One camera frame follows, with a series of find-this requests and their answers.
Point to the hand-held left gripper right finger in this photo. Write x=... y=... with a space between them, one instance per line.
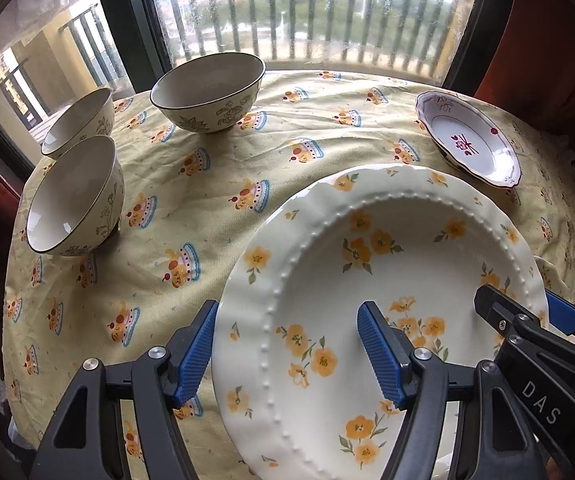
x=380 y=355

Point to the balcony railing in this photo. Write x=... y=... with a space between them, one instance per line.
x=216 y=15

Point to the large yellow flower plate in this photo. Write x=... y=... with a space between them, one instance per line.
x=417 y=240

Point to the small red pattern plate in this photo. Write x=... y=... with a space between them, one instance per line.
x=467 y=130

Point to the large cream floral bowl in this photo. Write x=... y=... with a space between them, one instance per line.
x=202 y=85

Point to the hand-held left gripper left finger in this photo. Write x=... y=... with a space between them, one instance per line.
x=195 y=355

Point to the yellow printed tablecloth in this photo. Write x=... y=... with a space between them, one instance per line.
x=267 y=160

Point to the black window frame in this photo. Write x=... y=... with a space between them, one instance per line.
x=127 y=20

